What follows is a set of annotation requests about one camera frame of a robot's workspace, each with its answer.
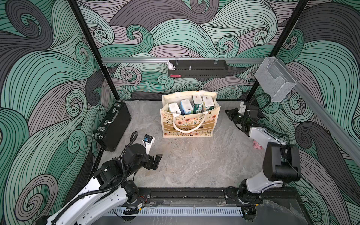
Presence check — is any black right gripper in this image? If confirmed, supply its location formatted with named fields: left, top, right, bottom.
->
left=225, top=108, right=247, bottom=126

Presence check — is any elephant print tissue pack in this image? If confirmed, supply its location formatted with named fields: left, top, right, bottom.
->
left=202, top=96, right=215, bottom=112

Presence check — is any green tissue pack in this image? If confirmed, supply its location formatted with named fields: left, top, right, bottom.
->
left=192, top=95, right=203, bottom=113

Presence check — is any floral canvas tote bag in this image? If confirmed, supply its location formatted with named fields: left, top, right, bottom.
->
left=160, top=90, right=221, bottom=138

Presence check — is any blue dog tissue pack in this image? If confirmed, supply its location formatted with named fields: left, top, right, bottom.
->
left=181, top=99, right=194, bottom=115

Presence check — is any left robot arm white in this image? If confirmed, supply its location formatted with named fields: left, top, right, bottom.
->
left=36, top=137, right=162, bottom=225

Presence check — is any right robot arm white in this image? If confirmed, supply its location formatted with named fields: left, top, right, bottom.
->
left=225, top=108, right=301, bottom=202

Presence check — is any pink toy figure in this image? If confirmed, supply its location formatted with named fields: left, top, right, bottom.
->
left=253, top=141, right=263, bottom=150

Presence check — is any black briefcase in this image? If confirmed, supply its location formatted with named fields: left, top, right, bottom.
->
left=93, top=100, right=132, bottom=152

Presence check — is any white rabbit figurine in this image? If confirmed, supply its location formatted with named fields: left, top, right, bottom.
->
left=167, top=61, right=176, bottom=70

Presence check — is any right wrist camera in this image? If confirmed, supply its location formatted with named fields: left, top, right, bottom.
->
left=238, top=101, right=247, bottom=116

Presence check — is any white slotted cable duct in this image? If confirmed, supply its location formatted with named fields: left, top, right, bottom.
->
left=106, top=206, right=244, bottom=218

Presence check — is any clear acrylic wall box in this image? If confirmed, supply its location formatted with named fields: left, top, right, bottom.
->
left=255, top=57, right=297, bottom=102

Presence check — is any black wall shelf tray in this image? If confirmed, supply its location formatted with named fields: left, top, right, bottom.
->
left=168, top=60, right=229, bottom=80

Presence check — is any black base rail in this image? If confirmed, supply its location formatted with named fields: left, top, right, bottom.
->
left=135, top=186, right=249, bottom=205

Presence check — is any aluminium wall rail right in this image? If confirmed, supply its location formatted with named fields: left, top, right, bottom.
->
left=270, top=58, right=360, bottom=162

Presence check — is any aluminium wall rail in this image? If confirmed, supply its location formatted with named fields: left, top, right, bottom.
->
left=270, top=58, right=360, bottom=162
left=102, top=57, right=265, bottom=65

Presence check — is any aluminium wall rail back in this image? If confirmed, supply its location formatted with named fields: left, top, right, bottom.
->
left=102, top=57, right=265, bottom=65

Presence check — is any black corner frame post right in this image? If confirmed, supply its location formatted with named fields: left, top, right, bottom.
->
left=245, top=0, right=309, bottom=102

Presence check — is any black corner frame post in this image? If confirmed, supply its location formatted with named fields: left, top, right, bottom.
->
left=68, top=0, right=120, bottom=100
left=245, top=0, right=309, bottom=102

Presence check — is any black corner frame post left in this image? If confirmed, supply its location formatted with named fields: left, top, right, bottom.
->
left=68, top=0, right=120, bottom=100

